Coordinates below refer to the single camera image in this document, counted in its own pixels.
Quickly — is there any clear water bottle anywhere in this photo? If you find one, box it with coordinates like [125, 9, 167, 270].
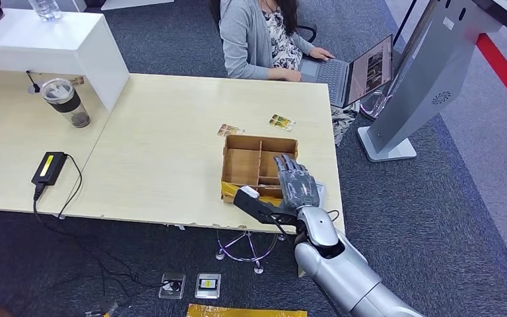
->
[28, 0, 65, 22]

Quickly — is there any black power adapter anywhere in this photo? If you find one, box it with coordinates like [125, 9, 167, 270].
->
[30, 151, 69, 187]

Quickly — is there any person's left hand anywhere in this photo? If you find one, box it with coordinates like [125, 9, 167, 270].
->
[308, 46, 337, 61]

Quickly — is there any white furniture base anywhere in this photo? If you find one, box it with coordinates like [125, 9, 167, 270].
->
[101, 0, 177, 12]

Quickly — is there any wooden divided box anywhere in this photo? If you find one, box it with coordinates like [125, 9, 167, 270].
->
[220, 134, 300, 207]

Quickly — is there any brown picture card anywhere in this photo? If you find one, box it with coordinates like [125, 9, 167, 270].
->
[217, 123, 246, 138]

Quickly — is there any grey open laptop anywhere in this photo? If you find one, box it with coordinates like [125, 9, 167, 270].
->
[298, 34, 395, 110]

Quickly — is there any small black desk plug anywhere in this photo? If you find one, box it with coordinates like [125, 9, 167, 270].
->
[25, 69, 43, 95]

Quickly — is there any yellow plastic tape strip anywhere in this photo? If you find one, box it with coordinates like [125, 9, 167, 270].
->
[221, 181, 283, 207]

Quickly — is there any grey kiosk stand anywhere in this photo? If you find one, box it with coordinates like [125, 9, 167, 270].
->
[356, 0, 507, 164]

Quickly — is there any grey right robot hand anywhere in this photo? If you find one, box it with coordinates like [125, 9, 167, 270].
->
[273, 153, 321, 212]

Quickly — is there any black adapter cable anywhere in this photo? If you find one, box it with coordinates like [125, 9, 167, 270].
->
[32, 153, 183, 299]

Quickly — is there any chrome stool base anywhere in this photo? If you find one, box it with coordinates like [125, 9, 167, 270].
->
[215, 229, 288, 276]

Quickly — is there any person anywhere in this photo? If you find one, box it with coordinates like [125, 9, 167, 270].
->
[218, 0, 362, 148]

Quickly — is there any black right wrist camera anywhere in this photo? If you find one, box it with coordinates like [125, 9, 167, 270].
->
[232, 185, 299, 227]

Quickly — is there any chrome chair base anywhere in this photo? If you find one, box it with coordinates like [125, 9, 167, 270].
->
[359, 89, 391, 122]

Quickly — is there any floor socket with yellow label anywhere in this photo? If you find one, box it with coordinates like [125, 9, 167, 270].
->
[194, 272, 222, 300]

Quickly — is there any white raised shelf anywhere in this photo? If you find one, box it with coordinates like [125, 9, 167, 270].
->
[0, 7, 131, 112]

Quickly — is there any person's right hand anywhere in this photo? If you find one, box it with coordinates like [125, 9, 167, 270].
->
[279, 67, 303, 83]

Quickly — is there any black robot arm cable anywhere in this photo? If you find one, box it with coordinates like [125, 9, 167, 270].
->
[269, 209, 341, 239]

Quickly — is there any white card reader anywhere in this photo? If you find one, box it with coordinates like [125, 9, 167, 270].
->
[316, 181, 328, 209]

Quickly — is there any floor socket with plug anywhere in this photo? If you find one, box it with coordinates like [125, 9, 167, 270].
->
[158, 271, 188, 300]

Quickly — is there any yellow plastic bag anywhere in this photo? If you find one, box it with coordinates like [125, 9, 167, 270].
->
[186, 302, 310, 317]

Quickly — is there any clear tumbler with lid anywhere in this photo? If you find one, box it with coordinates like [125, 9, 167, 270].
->
[40, 77, 92, 129]

